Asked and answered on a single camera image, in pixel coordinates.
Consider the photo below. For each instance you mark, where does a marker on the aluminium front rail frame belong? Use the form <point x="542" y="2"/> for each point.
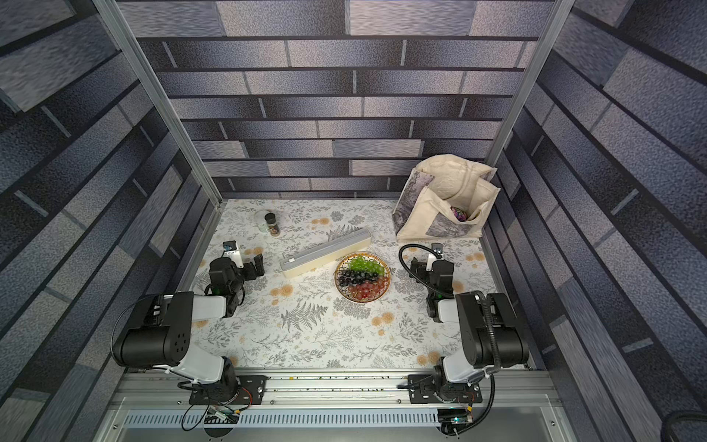
<point x="341" y="405"/>

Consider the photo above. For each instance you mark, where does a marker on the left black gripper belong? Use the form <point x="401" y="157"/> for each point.
<point x="249" y="268"/>

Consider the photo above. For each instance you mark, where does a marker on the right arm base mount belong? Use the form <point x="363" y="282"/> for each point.
<point x="434" y="389"/>

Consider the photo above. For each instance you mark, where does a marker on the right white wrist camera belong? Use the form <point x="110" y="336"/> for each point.
<point x="437" y="253"/>

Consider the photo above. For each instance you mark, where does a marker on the woven plate of grapes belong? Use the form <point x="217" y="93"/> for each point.
<point x="362" y="277"/>

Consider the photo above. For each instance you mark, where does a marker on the grey plastic wrap dispenser box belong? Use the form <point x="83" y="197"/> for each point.
<point x="318" y="256"/>

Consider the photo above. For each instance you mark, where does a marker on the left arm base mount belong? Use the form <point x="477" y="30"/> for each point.
<point x="238" y="390"/>

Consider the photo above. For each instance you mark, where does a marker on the small dark spice jar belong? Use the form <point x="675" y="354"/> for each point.
<point x="272" y="224"/>

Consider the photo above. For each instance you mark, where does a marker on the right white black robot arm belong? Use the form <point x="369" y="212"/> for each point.
<point x="490" y="340"/>

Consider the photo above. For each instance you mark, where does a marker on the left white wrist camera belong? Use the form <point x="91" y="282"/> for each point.
<point x="232" y="252"/>

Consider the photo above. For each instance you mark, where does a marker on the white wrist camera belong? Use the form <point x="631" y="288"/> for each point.
<point x="437" y="253"/>
<point x="232" y="252"/>

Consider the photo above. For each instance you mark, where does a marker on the purple item inside bag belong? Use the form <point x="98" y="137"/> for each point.
<point x="459" y="214"/>

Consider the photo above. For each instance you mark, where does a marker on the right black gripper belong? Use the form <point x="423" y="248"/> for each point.
<point x="425" y="266"/>

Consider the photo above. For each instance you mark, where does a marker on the beige canvas tote bag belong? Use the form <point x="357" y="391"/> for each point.
<point x="434" y="185"/>

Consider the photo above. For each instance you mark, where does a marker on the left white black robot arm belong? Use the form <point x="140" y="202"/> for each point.
<point x="157" y="334"/>

